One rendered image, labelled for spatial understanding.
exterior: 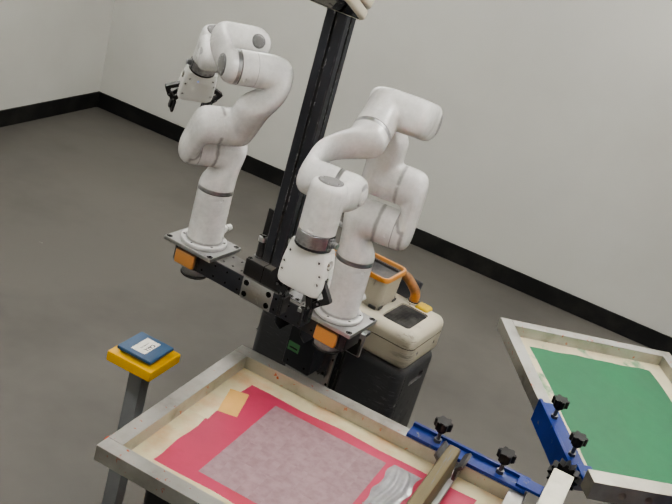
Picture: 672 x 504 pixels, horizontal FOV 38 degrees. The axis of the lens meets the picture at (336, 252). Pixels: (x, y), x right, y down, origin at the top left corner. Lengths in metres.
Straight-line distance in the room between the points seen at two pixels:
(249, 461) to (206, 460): 0.10
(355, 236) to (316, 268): 0.45
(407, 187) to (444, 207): 3.73
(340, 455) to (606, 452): 0.77
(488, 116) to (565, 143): 0.47
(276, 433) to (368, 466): 0.22
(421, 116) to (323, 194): 0.34
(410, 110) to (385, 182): 0.27
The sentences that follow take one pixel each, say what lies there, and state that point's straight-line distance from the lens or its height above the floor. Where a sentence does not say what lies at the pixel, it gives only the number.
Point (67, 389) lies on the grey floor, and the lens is 3.96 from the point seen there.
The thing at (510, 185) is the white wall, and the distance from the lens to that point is 5.82.
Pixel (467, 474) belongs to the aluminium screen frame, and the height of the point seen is 0.97.
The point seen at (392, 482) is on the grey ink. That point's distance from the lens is 2.23.
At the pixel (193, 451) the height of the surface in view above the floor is 0.96.
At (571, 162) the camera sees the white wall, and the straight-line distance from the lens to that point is 5.71.
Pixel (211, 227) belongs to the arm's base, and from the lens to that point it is 2.57.
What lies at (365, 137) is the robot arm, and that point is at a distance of 1.98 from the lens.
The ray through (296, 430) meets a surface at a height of 0.96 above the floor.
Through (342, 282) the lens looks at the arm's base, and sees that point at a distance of 2.36.
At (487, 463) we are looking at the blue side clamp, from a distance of 2.34.
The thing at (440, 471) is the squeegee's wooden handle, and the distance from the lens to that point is 2.14.
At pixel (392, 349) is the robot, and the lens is 2.99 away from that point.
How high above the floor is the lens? 2.24
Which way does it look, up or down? 23 degrees down
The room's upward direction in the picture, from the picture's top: 16 degrees clockwise
